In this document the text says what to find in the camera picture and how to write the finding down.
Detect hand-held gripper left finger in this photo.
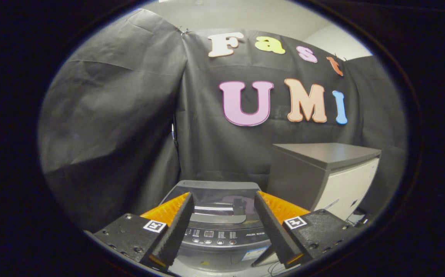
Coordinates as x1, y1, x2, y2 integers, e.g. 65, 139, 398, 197
86, 192, 195, 272

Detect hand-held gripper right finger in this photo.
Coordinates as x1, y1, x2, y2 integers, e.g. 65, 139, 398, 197
254, 190, 361, 270

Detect grey washing machine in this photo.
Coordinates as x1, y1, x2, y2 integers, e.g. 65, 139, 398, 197
161, 180, 280, 272

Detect white cabinet with dark top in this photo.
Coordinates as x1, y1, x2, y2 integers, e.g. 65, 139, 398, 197
267, 143, 382, 222

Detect black backdrop cloth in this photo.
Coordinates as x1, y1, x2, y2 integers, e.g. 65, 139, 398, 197
38, 8, 408, 232

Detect black floor cables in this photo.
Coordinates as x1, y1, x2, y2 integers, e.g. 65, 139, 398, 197
267, 262, 290, 276

